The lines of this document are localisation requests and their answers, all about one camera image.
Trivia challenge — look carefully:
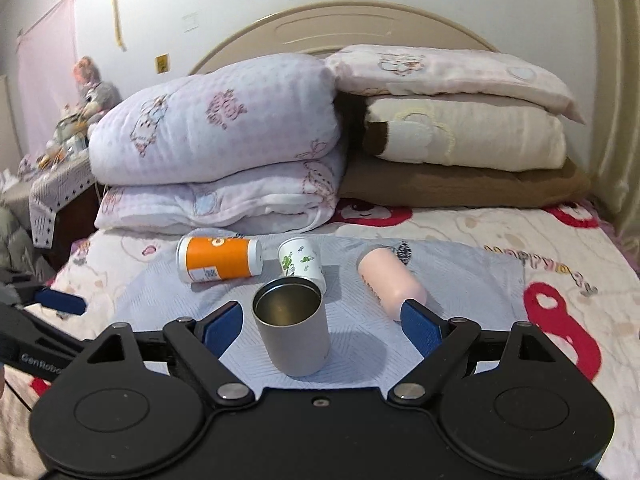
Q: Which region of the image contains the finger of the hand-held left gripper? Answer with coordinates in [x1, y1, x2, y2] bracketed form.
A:
[31, 286, 87, 317]

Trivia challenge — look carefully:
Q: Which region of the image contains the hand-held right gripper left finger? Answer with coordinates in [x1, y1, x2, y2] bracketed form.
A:
[86, 302, 255, 408]

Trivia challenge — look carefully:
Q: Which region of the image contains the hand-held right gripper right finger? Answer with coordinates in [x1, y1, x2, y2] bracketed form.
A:
[389, 299, 552, 407]

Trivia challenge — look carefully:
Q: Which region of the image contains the pink curtain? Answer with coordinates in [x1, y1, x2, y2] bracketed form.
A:
[16, 0, 79, 157]

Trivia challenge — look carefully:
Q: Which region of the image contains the pink plastic bottle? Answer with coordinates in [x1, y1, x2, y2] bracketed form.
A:
[357, 245, 427, 322]

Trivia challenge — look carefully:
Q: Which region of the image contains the cream brown pillow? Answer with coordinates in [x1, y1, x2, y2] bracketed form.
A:
[362, 97, 569, 171]

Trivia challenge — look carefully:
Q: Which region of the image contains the grey metal cup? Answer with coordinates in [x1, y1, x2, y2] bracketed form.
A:
[251, 277, 332, 377]

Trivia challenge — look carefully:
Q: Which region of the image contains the beige headboard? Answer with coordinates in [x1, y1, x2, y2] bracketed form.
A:
[187, 2, 501, 77]

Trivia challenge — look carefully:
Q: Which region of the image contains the beige curtain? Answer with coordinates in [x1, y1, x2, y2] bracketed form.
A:
[589, 0, 640, 242]

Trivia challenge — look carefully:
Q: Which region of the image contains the grey padded garment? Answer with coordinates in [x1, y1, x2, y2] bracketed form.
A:
[0, 204, 57, 283]

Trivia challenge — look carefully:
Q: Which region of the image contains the orange and white can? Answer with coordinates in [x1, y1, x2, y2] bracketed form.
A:
[176, 235, 263, 284]

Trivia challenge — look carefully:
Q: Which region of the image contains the yellow wall strip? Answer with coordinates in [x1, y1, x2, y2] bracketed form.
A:
[110, 0, 127, 52]

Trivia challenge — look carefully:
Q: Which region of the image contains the grey star-edged cloth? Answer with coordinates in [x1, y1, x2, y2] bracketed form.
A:
[29, 152, 99, 249]

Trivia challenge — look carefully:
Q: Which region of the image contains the dark wooden nightstand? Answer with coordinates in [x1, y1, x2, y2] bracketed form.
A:
[51, 185, 108, 272]

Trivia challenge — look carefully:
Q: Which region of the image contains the brown folded blanket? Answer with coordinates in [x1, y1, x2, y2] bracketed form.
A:
[339, 152, 594, 209]

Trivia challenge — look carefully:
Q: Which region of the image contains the grey-blue patterned mat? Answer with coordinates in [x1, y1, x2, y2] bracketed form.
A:
[115, 235, 527, 392]

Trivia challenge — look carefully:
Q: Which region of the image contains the pink printed pillow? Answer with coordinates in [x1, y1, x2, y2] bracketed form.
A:
[324, 44, 587, 124]

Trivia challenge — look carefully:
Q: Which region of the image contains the folded pink white quilt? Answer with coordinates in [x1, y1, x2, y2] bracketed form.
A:
[89, 52, 349, 236]

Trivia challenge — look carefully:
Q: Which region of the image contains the doll with orange hair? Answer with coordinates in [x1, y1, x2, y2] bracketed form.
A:
[71, 55, 124, 127]

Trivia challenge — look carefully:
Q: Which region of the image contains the white floral paper cup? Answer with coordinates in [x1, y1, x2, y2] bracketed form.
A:
[277, 236, 327, 294]

